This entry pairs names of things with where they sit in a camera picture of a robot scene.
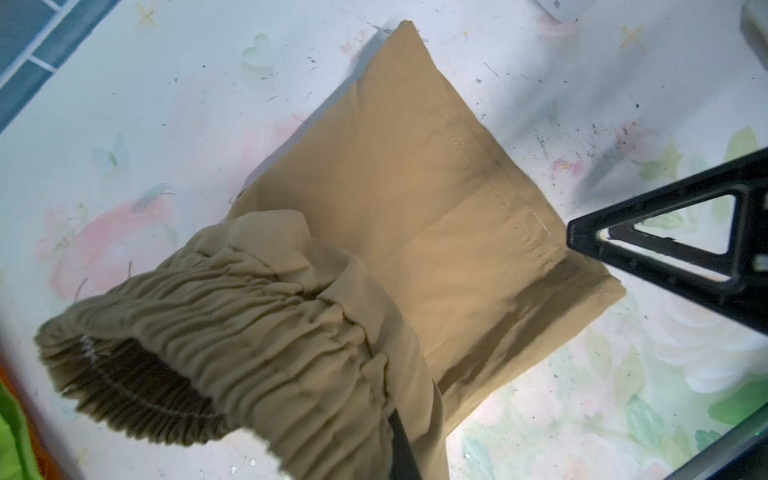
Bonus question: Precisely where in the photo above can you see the tan brown shorts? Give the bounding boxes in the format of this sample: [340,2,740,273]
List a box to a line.
[35,21,625,479]

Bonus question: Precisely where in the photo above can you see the white plastic laundry basket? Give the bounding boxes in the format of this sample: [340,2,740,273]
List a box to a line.
[537,0,597,22]

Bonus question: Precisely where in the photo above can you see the neon green shorts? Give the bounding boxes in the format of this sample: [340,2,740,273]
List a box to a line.
[1,385,44,480]

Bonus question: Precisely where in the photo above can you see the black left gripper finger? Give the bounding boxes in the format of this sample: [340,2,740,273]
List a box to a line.
[389,411,422,480]

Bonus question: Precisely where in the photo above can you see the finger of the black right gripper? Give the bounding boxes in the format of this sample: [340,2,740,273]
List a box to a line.
[566,149,767,334]

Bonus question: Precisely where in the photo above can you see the orange shorts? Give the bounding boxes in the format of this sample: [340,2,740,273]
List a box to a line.
[1,366,65,480]

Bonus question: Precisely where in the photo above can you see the aluminium front rail frame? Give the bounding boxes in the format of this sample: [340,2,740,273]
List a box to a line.
[666,405,768,480]

